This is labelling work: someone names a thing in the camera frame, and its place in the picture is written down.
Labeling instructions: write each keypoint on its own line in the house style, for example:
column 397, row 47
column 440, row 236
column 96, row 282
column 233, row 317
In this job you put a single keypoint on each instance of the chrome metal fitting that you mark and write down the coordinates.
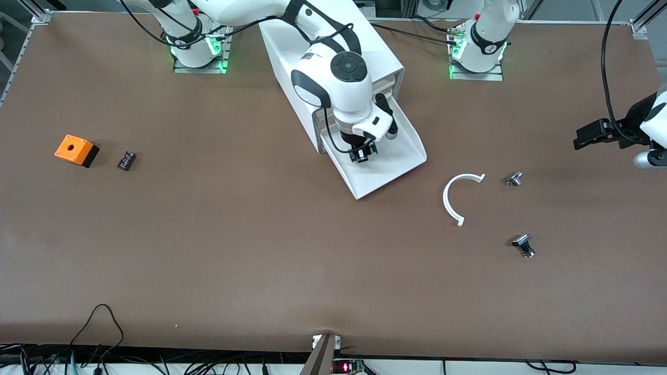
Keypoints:
column 513, row 179

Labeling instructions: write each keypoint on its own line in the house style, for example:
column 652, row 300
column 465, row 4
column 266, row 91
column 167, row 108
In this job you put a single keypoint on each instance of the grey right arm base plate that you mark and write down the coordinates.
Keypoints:
column 208, row 69

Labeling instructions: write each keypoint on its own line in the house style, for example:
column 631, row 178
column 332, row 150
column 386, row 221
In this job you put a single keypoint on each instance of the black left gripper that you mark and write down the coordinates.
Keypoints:
column 634, row 123

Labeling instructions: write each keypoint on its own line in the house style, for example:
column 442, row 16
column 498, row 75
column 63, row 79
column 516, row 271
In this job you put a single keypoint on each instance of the small white bracket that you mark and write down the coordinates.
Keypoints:
column 316, row 341

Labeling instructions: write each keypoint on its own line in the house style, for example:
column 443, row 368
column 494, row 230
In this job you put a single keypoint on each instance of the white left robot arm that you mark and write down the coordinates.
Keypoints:
column 487, row 47

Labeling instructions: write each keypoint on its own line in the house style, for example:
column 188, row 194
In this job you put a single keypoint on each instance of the small black contact block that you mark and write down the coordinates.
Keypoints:
column 126, row 160

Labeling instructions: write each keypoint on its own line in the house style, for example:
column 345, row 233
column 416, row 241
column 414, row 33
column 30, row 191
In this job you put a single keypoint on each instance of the black rectangular push button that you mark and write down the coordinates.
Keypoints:
column 522, row 241

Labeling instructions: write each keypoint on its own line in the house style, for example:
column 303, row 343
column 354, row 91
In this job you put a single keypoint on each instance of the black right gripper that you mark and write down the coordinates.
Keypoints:
column 350, row 139

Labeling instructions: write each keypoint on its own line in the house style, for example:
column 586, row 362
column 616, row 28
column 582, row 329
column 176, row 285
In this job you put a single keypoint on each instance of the red digit display device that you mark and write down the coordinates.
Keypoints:
column 346, row 367

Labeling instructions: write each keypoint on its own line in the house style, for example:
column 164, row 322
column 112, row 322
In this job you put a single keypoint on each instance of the aluminium frame profile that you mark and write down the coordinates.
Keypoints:
column 39, row 15
column 640, row 27

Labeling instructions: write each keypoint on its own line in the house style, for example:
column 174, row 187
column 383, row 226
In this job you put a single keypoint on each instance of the brown wooden post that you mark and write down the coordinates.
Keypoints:
column 320, row 359

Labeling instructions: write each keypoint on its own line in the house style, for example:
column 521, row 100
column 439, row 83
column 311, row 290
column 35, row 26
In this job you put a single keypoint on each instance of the green mushroom push button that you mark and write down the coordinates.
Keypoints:
column 373, row 151

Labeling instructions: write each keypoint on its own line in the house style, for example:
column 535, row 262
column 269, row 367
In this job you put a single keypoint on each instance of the white curved plastic piece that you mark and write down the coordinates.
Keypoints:
column 445, row 200

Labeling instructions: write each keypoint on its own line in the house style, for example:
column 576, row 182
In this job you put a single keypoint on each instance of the orange button enclosure box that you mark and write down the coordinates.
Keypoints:
column 81, row 151

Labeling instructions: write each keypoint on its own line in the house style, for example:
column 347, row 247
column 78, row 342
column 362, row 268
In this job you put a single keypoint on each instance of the grey left arm base plate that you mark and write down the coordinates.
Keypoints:
column 484, row 76

